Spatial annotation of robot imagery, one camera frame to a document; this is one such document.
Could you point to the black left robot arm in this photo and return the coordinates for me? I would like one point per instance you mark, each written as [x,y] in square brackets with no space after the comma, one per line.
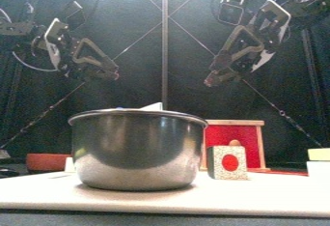
[18,28]

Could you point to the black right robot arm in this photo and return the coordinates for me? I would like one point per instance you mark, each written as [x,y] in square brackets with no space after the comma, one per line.
[310,4]

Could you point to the speckled sushi roll red centre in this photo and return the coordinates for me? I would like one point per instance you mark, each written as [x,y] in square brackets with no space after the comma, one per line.
[228,163]

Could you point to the red bowl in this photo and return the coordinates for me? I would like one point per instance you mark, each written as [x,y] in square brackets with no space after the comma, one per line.
[45,162]

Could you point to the white sheet corner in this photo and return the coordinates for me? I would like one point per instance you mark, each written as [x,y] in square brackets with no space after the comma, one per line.
[154,107]

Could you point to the small tan wooden knob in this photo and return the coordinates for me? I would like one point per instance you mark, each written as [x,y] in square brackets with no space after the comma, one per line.
[234,143]

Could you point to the stainless steel pot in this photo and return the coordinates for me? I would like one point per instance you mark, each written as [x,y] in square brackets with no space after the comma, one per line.
[138,146]

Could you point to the pale yellow block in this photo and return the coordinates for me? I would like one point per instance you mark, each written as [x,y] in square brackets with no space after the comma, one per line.
[320,154]

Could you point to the white block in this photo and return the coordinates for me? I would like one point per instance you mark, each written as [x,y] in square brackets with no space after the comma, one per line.
[318,170]

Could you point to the white plastic cutting board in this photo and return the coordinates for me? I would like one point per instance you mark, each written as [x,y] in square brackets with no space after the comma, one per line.
[172,201]

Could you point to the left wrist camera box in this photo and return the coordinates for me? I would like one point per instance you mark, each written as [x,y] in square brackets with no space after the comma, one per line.
[74,12]

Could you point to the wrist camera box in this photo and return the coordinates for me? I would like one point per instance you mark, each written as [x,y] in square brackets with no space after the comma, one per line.
[232,13]
[74,12]

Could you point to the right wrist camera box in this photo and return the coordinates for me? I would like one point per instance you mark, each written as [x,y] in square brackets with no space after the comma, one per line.
[232,13]

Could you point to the vertical metal frame pole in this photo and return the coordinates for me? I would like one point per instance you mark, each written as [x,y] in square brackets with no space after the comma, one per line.
[165,43]

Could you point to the red box with wooden frame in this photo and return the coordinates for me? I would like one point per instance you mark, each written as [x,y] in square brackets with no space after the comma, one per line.
[224,135]

